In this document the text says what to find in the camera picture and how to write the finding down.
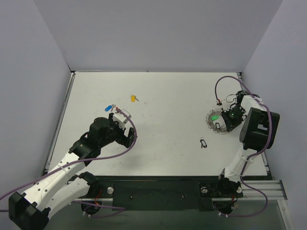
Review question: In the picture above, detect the large metal keyring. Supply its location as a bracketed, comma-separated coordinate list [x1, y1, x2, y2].
[206, 109, 227, 134]

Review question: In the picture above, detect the black tag key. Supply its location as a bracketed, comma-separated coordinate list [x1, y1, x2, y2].
[200, 137, 208, 148]
[215, 123, 221, 130]

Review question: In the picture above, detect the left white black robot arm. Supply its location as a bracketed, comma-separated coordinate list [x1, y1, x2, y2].
[8, 109, 137, 230]

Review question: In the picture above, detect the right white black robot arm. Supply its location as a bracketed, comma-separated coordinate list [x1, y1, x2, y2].
[213, 91, 280, 196]

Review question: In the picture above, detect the green key tag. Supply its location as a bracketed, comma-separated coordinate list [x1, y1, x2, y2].
[212, 115, 219, 121]

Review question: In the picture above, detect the blue tag key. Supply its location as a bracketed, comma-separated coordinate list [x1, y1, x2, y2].
[105, 104, 116, 112]

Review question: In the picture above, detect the yellow tag key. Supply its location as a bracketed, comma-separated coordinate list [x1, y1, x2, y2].
[130, 95, 139, 103]

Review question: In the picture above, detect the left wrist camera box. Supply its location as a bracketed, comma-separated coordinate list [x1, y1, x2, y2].
[113, 110, 131, 130]

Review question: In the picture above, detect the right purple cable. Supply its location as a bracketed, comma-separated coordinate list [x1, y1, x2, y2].
[214, 75, 273, 218]

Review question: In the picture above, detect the aluminium frame rail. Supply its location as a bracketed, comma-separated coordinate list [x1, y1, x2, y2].
[239, 179, 288, 201]

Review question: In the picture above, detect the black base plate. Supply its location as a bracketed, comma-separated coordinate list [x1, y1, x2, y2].
[81, 176, 243, 211]

